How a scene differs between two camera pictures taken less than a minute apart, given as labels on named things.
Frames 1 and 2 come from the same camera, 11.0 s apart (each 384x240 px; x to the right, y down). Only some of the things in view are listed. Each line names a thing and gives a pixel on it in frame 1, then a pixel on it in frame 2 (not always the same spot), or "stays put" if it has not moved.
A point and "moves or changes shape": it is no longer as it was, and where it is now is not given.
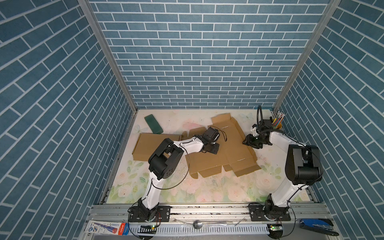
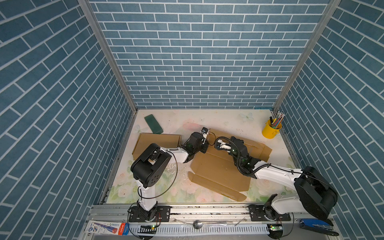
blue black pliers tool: (322, 225) stays put
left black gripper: (216, 148) → (205, 145)
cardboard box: (147, 143) stays put
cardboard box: (233, 152) moves or changes shape
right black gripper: (248, 138) → (233, 140)
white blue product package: (107, 228) stays put
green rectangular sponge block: (153, 124) stays put
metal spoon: (199, 224) stays put
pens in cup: (277, 122) stays put
